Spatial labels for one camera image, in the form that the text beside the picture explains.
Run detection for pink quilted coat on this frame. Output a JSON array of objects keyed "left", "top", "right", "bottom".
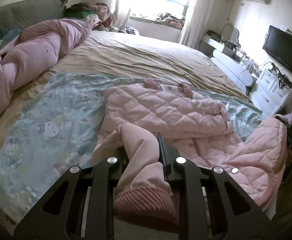
[{"left": 92, "top": 79, "right": 287, "bottom": 223}]

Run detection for clothes on window sill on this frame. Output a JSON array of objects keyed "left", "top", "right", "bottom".
[{"left": 156, "top": 12, "right": 186, "bottom": 29}]

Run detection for pile of clothes by bed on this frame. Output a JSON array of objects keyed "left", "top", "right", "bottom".
[{"left": 65, "top": 2, "right": 140, "bottom": 35}]

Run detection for green cartoon print blanket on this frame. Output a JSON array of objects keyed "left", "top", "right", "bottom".
[{"left": 0, "top": 73, "right": 263, "bottom": 223}]

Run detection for white drawer cabinet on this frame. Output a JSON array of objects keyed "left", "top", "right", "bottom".
[{"left": 249, "top": 68, "right": 292, "bottom": 118}]

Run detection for white dressing table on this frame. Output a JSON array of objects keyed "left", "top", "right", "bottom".
[{"left": 199, "top": 35, "right": 256, "bottom": 96}]

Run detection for beige bed sheet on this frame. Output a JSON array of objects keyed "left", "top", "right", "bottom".
[{"left": 0, "top": 29, "right": 252, "bottom": 193}]

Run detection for rolled pink duvet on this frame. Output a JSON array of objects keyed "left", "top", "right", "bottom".
[{"left": 0, "top": 18, "right": 92, "bottom": 115}]

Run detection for vanity mirror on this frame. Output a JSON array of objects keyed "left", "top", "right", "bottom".
[{"left": 220, "top": 23, "right": 239, "bottom": 45}]

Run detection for right white curtain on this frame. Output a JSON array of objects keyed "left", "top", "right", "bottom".
[{"left": 179, "top": 0, "right": 214, "bottom": 49}]

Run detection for white curtain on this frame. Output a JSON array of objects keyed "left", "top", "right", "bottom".
[
  {"left": 110, "top": 0, "right": 132, "bottom": 28},
  {"left": 179, "top": 0, "right": 214, "bottom": 49}
]

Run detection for grey padded headboard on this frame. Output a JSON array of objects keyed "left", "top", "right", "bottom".
[{"left": 0, "top": 0, "right": 68, "bottom": 30}]

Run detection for left white curtain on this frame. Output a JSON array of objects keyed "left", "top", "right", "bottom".
[{"left": 110, "top": 0, "right": 132, "bottom": 28}]

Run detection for black wall television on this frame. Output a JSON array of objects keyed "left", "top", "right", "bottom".
[{"left": 263, "top": 25, "right": 292, "bottom": 72}]

